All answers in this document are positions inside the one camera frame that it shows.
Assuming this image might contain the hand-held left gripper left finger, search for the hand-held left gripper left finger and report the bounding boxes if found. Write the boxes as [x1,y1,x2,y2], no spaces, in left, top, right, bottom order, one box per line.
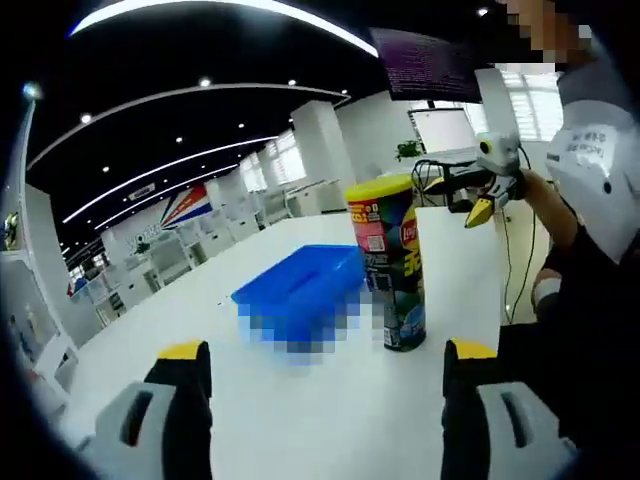
[82,340,214,480]

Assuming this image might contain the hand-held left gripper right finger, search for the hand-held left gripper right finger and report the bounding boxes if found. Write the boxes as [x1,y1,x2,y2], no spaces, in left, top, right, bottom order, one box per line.
[440,337,577,480]

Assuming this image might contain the yellow container lid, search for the yellow container lid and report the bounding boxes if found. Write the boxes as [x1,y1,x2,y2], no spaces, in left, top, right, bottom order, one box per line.
[345,174,414,204]

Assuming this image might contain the dark chip container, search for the dark chip container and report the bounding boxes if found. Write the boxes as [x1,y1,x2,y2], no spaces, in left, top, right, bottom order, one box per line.
[348,187,427,354]

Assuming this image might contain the blue plastic box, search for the blue plastic box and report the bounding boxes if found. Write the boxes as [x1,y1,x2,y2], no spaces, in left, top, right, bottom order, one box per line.
[231,243,366,346]

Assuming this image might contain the white whiteboard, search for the white whiteboard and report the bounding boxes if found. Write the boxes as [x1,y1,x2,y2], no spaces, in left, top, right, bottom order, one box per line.
[408,107,471,155]

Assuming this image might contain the green potted plant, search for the green potted plant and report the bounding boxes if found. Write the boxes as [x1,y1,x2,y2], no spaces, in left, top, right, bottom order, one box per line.
[393,139,425,162]

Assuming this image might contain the white chest device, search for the white chest device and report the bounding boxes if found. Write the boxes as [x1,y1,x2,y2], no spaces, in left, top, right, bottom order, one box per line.
[544,64,639,264]

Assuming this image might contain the dark monitor screen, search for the dark monitor screen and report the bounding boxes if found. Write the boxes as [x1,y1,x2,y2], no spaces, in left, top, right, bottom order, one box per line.
[369,27,485,104]

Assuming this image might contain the white table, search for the white table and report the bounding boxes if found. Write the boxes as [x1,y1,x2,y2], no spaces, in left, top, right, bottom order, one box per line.
[59,205,504,480]

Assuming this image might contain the row of white cabinets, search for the row of white cabinets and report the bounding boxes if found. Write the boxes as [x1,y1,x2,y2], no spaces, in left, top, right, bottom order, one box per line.
[64,184,351,321]

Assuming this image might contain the white shelf unit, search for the white shelf unit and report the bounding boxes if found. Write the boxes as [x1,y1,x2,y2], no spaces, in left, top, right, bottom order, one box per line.
[0,179,81,396]

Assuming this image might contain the black cable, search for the black cable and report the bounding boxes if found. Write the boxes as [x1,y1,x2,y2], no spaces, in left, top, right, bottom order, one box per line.
[502,149,539,324]

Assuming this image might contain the striped wall poster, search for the striped wall poster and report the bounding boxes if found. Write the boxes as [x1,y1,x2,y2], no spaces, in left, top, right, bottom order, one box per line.
[158,182,210,229]

